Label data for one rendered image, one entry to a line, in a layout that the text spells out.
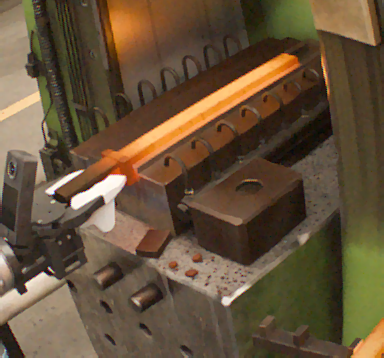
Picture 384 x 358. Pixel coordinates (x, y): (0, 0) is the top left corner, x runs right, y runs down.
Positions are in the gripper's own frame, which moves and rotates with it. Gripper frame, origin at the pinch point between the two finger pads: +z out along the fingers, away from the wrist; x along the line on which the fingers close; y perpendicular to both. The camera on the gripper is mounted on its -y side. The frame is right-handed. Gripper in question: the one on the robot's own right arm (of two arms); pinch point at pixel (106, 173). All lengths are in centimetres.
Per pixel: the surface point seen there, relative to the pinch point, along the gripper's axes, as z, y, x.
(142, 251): -2.6, 7.4, 7.3
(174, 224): 2.9, 6.6, 7.5
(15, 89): 119, 100, -252
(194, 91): 22.0, 0.9, -7.0
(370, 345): -4.4, 4.7, 45.7
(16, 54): 146, 100, -294
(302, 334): -6.0, 5.2, 36.7
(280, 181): 11.6, 1.9, 17.9
